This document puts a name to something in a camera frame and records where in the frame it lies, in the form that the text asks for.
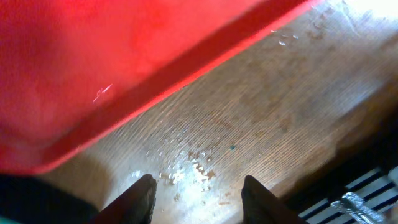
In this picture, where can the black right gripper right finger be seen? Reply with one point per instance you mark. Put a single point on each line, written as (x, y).
(261, 206)

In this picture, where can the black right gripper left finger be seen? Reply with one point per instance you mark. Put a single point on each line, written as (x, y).
(134, 206)

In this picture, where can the red plastic tray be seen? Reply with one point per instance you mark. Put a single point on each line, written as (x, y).
(73, 71)

